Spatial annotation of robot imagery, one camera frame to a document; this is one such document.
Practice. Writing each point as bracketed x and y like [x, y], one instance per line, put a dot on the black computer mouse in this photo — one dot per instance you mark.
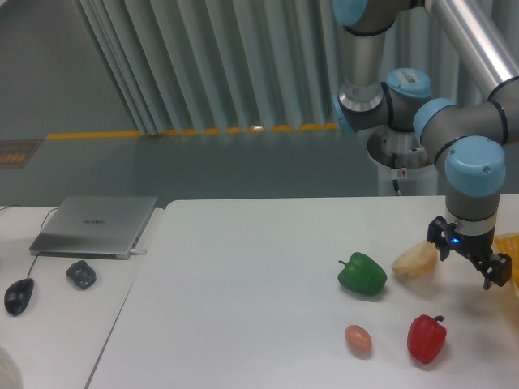
[18, 295]

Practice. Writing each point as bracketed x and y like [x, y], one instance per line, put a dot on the red bell pepper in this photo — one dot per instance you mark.
[426, 337]

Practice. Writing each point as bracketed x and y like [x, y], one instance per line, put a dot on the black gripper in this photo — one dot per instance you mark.
[474, 246]

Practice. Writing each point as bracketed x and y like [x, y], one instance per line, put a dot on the triangular bread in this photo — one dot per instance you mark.
[416, 261]

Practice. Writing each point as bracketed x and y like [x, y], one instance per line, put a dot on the yellow plastic basket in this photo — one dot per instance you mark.
[509, 244]

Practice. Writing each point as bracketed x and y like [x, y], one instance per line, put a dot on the silver laptop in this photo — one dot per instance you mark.
[95, 227]

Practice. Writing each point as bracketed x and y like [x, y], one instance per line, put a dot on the black power adapter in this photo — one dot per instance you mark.
[82, 275]

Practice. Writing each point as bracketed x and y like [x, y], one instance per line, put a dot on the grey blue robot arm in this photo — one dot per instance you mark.
[465, 144]

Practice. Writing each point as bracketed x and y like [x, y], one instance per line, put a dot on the brown egg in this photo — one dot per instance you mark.
[359, 341]

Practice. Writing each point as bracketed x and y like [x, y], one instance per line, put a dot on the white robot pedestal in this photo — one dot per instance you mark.
[403, 166]

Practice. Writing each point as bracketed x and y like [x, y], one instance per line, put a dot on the white corrugated curtain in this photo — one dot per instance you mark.
[201, 66]

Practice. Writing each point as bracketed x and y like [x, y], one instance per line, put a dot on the green bell pepper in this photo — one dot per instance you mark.
[363, 275]

